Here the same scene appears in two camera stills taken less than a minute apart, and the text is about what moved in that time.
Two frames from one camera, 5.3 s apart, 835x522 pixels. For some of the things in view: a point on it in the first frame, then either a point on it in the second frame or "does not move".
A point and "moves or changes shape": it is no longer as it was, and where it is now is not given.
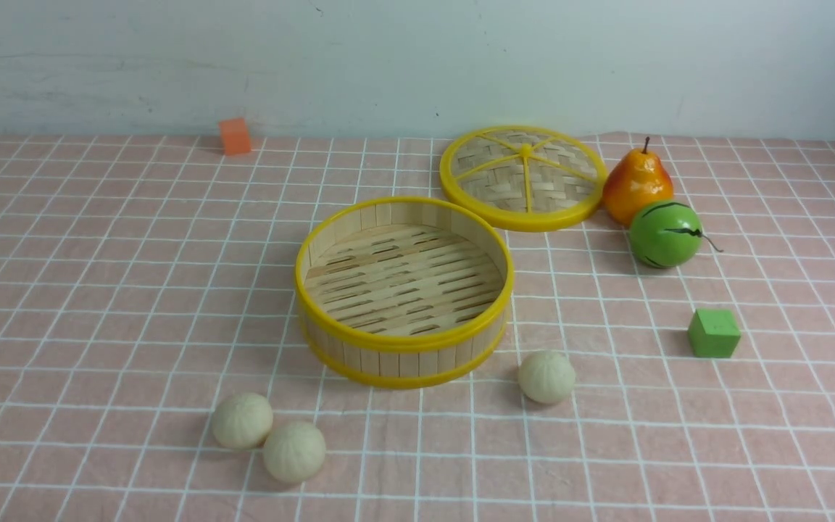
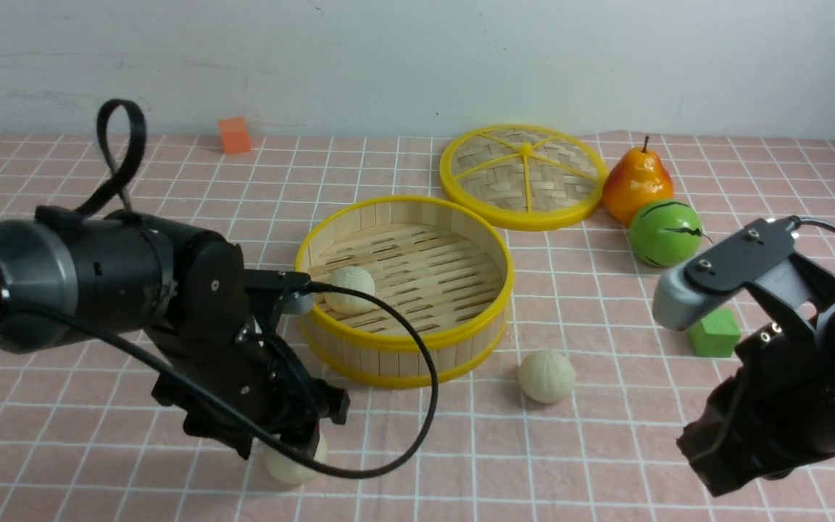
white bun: (294, 452) does not move
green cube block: (714, 333) does not move
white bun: (546, 376) does not move
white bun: (243, 421) moves or changes shape
